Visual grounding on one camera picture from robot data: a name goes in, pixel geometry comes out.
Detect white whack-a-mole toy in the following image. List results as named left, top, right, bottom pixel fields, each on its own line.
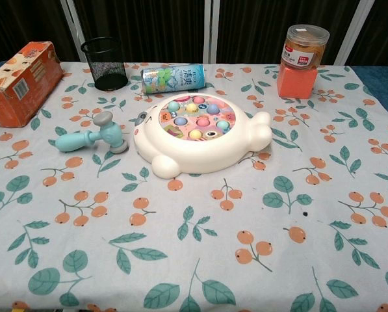
left=132, top=92, right=273, bottom=179

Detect orange cube block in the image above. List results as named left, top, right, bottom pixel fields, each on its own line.
left=277, top=63, right=319, bottom=99

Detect light blue drink can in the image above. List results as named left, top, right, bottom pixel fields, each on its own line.
left=140, top=64, right=206, bottom=96

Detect teal toy hammer grey ends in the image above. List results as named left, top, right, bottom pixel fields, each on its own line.
left=55, top=111, right=129, bottom=155

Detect floral fruit print tablecloth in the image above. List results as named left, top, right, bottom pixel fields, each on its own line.
left=0, top=61, right=388, bottom=312

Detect black mesh pen cup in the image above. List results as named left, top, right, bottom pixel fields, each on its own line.
left=80, top=36, right=129, bottom=92

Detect clear plastic snack jar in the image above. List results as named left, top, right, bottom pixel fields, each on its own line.
left=280, top=24, right=330, bottom=70

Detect grey partition post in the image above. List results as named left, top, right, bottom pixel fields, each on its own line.
left=201, top=0, right=221, bottom=64
left=332, top=0, right=367, bottom=66
left=58, top=0, right=84, bottom=63

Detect orange cardboard snack box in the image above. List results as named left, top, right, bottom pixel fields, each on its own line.
left=0, top=40, right=64, bottom=127

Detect dark pleated partition panel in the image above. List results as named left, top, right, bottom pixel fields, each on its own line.
left=72, top=0, right=208, bottom=65
left=345, top=0, right=388, bottom=68
left=0, top=0, right=68, bottom=72
left=215, top=0, right=356, bottom=66

